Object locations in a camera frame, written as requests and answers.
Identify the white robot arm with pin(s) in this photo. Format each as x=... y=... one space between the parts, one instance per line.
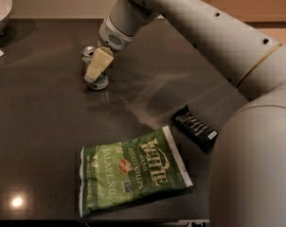
x=248 y=165

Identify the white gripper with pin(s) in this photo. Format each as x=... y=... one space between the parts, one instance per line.
x=114 y=37

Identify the green jalapeno chip bag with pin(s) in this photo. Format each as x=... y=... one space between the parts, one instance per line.
x=113 y=174

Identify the black snack bar wrapper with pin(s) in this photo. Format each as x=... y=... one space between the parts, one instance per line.
x=197 y=131

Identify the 7up soda can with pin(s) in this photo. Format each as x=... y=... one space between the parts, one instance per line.
x=86 y=56

